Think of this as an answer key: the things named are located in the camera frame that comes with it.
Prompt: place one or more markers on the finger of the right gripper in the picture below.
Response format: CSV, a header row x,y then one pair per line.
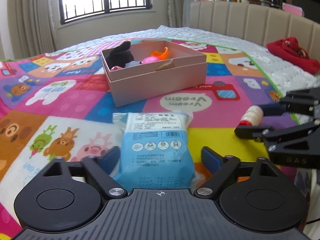
x,y
303,101
252,132

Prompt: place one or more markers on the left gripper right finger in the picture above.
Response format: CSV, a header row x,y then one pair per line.
x,y
223,170

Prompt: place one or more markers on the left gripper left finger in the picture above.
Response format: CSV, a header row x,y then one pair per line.
x,y
98,173

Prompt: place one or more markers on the small white red bottle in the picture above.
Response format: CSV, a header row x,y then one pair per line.
x,y
252,117

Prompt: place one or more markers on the blue white tissue pack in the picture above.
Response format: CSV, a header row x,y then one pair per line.
x,y
154,151

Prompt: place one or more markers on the red cloth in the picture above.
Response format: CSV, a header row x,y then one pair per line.
x,y
289,50

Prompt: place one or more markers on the colourful cartoon play mat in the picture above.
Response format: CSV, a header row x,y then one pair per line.
x,y
27,145

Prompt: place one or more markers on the beige padded headboard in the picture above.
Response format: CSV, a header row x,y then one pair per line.
x,y
255,23

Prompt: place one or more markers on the pink box on shelf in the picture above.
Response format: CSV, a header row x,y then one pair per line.
x,y
287,7

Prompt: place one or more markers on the pink cardboard box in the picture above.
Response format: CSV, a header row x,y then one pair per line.
x,y
184,68

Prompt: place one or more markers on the black plush toy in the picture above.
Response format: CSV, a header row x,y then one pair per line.
x,y
119,56

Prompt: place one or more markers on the pink plastic toy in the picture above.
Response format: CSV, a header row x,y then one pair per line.
x,y
150,59

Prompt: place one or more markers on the orange plastic toy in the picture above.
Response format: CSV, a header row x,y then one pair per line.
x,y
162,55

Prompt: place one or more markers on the beige curtain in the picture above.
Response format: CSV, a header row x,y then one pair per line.
x,y
31,27

